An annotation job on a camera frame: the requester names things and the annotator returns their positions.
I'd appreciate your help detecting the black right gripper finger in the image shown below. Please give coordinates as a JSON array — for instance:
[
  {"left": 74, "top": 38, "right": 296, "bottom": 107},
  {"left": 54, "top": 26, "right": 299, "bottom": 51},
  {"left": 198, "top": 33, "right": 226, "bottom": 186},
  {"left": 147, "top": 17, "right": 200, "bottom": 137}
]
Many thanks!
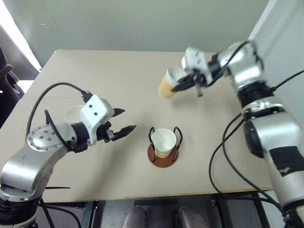
[
  {"left": 175, "top": 74, "right": 194, "bottom": 86},
  {"left": 171, "top": 81, "right": 196, "bottom": 93}
]

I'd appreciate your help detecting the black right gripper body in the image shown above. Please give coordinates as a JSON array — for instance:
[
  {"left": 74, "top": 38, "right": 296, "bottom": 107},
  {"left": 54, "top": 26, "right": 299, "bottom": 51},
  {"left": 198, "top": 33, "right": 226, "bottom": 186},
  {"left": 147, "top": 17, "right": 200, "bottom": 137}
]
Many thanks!
[{"left": 188, "top": 68, "right": 211, "bottom": 98}]

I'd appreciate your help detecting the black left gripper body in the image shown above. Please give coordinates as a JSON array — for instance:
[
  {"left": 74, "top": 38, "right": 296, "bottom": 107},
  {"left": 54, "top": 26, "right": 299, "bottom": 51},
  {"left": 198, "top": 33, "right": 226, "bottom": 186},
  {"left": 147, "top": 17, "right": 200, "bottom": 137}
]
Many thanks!
[{"left": 96, "top": 121, "right": 117, "bottom": 143}]

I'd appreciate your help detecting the paper cup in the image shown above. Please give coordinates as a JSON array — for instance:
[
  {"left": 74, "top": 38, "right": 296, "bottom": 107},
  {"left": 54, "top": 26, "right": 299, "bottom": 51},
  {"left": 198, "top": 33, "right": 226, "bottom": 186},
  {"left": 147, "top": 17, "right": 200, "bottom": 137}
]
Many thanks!
[
  {"left": 152, "top": 128, "right": 177, "bottom": 159},
  {"left": 64, "top": 105, "right": 86, "bottom": 124},
  {"left": 158, "top": 68, "right": 185, "bottom": 99}
]

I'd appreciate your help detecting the dark rounded shape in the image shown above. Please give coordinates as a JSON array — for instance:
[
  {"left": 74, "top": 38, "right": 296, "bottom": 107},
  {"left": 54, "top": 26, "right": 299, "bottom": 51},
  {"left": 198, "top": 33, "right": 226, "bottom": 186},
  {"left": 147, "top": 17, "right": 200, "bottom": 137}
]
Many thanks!
[{"left": 121, "top": 205, "right": 147, "bottom": 228}]

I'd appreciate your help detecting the black office chair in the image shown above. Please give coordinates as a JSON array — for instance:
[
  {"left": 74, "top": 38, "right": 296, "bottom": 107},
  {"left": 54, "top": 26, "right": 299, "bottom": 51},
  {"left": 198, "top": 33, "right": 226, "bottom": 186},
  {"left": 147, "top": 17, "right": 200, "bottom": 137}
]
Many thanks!
[{"left": 0, "top": 46, "right": 26, "bottom": 98}]

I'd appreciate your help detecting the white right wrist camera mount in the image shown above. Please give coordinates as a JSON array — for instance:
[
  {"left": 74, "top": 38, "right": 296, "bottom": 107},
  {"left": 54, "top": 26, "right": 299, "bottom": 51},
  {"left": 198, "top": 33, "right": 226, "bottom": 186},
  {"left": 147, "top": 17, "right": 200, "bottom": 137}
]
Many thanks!
[{"left": 182, "top": 46, "right": 213, "bottom": 83}]

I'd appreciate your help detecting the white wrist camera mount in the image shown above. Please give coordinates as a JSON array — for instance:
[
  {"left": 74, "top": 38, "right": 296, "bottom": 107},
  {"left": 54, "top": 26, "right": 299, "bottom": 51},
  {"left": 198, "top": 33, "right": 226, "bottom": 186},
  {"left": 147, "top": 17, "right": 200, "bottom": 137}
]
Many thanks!
[
  {"left": 80, "top": 95, "right": 114, "bottom": 145},
  {"left": 182, "top": 46, "right": 213, "bottom": 83}
]

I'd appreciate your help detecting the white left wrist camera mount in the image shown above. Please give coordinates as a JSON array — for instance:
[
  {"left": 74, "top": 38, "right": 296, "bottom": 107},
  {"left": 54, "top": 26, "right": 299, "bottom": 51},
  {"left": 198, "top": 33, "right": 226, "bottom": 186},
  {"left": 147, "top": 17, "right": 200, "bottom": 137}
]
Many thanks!
[{"left": 80, "top": 95, "right": 114, "bottom": 145}]

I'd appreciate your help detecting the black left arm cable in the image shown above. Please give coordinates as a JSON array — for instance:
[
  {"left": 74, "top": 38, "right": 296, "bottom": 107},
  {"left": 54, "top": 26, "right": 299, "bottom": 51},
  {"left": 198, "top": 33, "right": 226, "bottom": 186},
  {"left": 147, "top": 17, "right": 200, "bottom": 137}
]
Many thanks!
[{"left": 26, "top": 82, "right": 93, "bottom": 148}]

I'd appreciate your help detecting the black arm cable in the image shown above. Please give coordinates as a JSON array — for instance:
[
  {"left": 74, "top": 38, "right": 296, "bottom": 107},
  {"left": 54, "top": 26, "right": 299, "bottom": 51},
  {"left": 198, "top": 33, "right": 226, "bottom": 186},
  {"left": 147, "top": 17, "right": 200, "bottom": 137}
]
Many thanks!
[
  {"left": 208, "top": 111, "right": 289, "bottom": 217},
  {"left": 26, "top": 82, "right": 93, "bottom": 148}
]

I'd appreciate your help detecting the black metal table frame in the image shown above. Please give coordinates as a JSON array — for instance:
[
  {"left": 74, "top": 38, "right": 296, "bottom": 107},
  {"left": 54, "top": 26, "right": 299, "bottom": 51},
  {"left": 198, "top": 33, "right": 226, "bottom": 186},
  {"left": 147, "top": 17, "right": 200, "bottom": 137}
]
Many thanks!
[{"left": 45, "top": 192, "right": 271, "bottom": 228}]

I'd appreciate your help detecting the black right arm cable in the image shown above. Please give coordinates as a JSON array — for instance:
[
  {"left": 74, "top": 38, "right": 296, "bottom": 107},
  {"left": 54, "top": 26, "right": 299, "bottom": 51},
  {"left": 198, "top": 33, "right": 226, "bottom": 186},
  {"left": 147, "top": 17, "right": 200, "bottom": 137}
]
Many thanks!
[{"left": 208, "top": 111, "right": 289, "bottom": 217}]

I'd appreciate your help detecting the thin black cable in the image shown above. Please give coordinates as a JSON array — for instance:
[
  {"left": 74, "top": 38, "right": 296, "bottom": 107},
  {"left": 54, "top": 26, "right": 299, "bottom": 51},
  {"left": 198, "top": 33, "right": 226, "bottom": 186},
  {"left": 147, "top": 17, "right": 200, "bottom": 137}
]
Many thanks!
[{"left": 270, "top": 69, "right": 304, "bottom": 92}]

